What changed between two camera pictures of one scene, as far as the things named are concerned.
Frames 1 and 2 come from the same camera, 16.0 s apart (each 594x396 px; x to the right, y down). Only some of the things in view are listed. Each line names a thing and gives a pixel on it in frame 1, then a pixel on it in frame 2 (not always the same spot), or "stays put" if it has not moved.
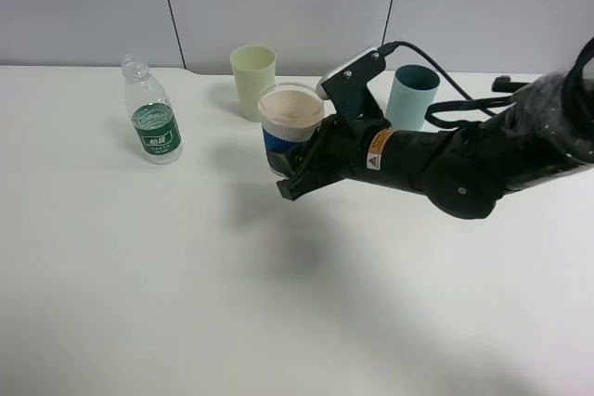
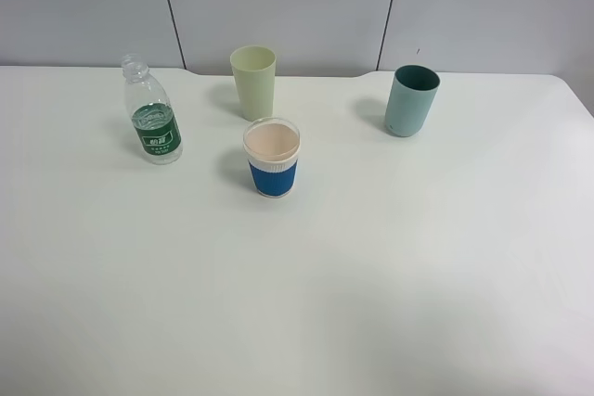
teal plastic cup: (410, 95) stays put
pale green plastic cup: (253, 67) stays put
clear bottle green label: (155, 120) stays put
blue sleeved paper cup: (290, 113) → (272, 145)
